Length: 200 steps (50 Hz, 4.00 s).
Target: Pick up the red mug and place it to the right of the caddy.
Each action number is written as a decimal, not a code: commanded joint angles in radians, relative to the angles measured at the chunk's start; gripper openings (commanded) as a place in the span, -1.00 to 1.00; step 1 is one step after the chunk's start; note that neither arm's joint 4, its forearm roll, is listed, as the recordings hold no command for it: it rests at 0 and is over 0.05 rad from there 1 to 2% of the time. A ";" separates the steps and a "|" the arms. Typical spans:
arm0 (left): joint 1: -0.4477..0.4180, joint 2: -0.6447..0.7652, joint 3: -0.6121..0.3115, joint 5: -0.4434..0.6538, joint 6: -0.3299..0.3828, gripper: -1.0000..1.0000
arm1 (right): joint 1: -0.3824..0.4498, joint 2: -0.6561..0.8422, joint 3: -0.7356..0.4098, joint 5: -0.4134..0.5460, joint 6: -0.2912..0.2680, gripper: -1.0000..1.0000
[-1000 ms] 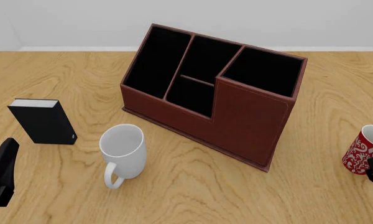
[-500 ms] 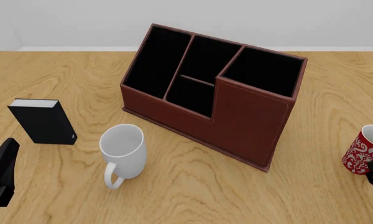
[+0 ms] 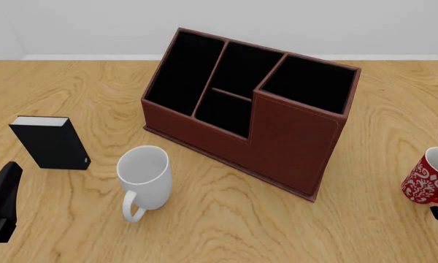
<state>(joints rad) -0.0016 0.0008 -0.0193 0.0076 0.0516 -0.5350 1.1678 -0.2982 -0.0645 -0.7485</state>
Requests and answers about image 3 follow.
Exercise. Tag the red mug with white pattern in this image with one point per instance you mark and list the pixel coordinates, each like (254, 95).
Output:
(421, 182)

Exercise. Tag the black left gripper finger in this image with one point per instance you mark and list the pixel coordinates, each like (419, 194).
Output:
(5, 189)

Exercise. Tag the red-brown desk caddy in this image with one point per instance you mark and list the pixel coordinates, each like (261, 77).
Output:
(292, 142)

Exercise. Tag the black book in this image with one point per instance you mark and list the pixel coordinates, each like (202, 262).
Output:
(53, 145)

